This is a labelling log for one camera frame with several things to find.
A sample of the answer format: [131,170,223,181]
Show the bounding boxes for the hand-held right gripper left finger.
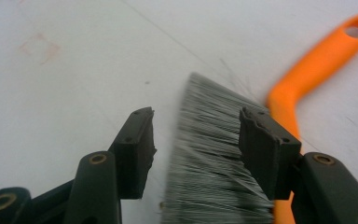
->
[62,105,158,224]

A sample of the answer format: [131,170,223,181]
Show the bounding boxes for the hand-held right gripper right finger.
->
[238,106,358,224]

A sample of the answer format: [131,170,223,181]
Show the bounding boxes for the orange brush with grey bristles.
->
[159,10,358,224]

